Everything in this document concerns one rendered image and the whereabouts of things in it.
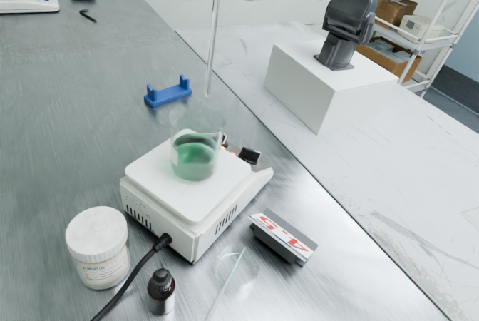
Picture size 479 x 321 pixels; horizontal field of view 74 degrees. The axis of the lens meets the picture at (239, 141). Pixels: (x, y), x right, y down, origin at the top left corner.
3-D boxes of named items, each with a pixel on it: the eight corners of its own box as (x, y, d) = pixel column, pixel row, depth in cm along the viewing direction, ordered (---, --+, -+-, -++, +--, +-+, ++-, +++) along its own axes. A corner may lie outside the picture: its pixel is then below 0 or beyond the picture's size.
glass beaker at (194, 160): (211, 195, 38) (219, 142, 33) (160, 181, 38) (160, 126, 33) (224, 156, 43) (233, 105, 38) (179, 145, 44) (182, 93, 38)
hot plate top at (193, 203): (186, 130, 47) (187, 125, 47) (253, 171, 43) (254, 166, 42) (120, 175, 39) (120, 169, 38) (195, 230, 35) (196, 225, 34)
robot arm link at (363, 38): (331, 26, 67) (343, -5, 63) (371, 43, 64) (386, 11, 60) (318, 32, 63) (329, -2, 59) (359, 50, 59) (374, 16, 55)
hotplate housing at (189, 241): (210, 143, 58) (215, 108, 52) (271, 180, 53) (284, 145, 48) (107, 222, 42) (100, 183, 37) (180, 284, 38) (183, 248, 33)
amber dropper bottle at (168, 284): (180, 302, 36) (182, 272, 32) (158, 322, 34) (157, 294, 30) (164, 283, 38) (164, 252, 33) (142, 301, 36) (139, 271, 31)
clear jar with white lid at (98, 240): (73, 255, 39) (60, 215, 33) (124, 237, 41) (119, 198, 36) (83, 301, 35) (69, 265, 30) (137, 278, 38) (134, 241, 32)
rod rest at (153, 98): (182, 86, 71) (183, 72, 68) (192, 93, 69) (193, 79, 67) (142, 99, 65) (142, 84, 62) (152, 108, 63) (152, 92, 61)
